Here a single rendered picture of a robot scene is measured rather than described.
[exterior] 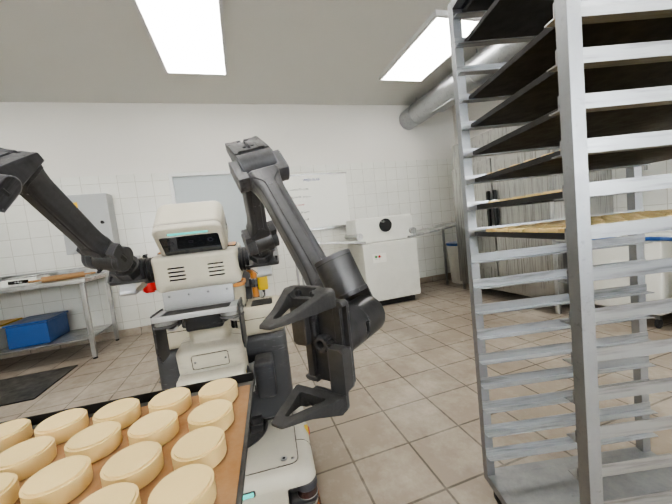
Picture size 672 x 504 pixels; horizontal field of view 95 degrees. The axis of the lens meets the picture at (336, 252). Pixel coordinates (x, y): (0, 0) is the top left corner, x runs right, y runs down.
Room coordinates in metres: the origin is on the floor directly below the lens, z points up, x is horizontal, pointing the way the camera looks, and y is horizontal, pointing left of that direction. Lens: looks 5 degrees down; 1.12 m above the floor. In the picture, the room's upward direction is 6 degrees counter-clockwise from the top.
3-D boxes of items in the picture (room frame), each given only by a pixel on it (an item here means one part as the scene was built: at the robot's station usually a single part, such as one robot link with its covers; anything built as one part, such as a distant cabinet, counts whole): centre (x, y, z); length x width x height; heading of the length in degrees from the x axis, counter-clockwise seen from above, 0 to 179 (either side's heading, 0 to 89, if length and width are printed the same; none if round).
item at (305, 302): (0.32, 0.05, 1.02); 0.09 x 0.07 x 0.07; 147
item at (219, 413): (0.35, 0.17, 0.91); 0.05 x 0.05 x 0.02
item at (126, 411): (0.38, 0.30, 0.91); 0.05 x 0.05 x 0.02
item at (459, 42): (1.07, -0.79, 1.68); 0.64 x 0.03 x 0.03; 93
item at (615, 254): (2.73, -2.73, 0.39); 0.64 x 0.54 x 0.77; 109
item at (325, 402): (0.32, 0.05, 0.95); 0.09 x 0.07 x 0.07; 147
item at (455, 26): (1.08, -0.48, 0.97); 0.03 x 0.03 x 1.70; 3
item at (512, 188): (3.75, -2.29, 1.03); 1.40 x 0.91 x 2.05; 17
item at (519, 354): (1.07, -0.79, 0.60); 0.64 x 0.03 x 0.03; 93
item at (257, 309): (1.38, 0.54, 0.59); 0.55 x 0.34 x 0.83; 102
